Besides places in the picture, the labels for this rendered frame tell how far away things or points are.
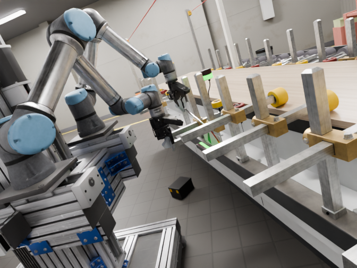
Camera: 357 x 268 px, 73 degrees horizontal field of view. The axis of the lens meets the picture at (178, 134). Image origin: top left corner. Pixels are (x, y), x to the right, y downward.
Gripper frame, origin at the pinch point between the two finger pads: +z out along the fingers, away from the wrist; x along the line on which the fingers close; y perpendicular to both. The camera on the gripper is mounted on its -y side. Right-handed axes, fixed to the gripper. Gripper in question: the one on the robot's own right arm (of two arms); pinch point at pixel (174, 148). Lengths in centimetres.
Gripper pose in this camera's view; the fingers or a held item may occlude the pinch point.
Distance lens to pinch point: 129.4
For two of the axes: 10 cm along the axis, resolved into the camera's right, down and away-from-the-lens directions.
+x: 3.0, 2.1, -9.3
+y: -9.0, 3.8, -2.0
